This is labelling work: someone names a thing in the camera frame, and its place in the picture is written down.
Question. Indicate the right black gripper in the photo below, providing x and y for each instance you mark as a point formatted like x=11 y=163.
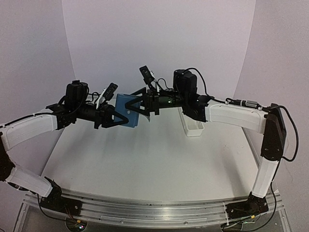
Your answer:
x=153 y=98

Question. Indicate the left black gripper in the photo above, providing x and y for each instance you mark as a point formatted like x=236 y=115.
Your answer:
x=103 y=116

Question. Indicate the blue card holder wallet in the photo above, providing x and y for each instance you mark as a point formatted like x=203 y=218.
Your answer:
x=133 y=117

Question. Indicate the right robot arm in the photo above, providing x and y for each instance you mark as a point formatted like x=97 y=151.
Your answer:
x=267 y=121

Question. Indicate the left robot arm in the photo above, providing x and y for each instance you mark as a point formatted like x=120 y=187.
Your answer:
x=19 y=131

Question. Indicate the white plastic tray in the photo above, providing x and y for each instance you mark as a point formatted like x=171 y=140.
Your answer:
x=191 y=127

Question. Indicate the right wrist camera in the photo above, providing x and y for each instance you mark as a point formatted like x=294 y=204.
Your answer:
x=149 y=80

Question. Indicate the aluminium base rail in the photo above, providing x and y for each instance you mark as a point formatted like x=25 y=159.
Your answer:
x=102 y=213

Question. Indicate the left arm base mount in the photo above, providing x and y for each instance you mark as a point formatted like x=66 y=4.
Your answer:
x=56 y=202

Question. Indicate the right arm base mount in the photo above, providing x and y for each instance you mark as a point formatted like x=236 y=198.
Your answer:
x=250 y=207

